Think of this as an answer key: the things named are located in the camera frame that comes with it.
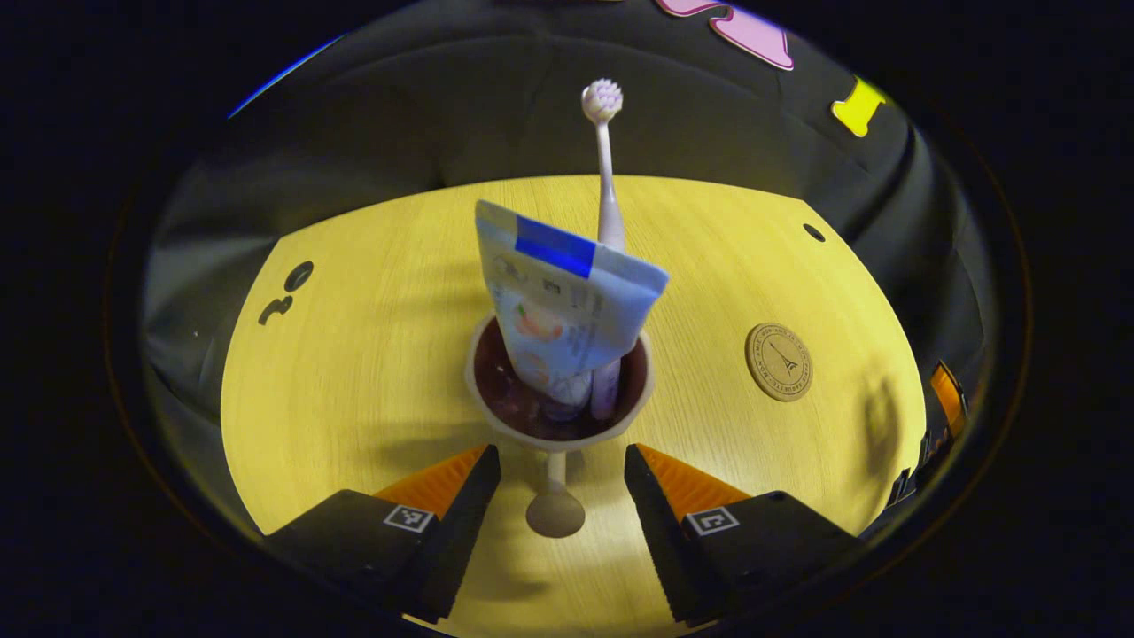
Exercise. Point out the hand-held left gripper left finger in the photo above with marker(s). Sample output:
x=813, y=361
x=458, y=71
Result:
x=456, y=532

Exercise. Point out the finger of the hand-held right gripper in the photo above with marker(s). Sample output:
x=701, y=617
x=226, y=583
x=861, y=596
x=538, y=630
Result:
x=948, y=399

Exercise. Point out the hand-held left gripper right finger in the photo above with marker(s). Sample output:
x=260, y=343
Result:
x=660, y=532

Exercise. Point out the beige cup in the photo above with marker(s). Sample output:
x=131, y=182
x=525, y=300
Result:
x=555, y=512

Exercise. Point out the round brown coaster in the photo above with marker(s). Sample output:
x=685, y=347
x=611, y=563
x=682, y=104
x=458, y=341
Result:
x=780, y=361

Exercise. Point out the white blue toothpaste tube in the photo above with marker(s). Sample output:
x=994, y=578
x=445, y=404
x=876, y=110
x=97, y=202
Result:
x=567, y=310

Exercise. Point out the white toothbrush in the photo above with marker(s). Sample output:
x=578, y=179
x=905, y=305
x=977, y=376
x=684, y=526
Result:
x=608, y=195

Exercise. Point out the wooden desktop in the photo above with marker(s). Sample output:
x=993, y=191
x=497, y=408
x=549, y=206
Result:
x=372, y=354

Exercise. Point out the black backdrop cloth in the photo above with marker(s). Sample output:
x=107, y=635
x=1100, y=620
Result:
x=443, y=115

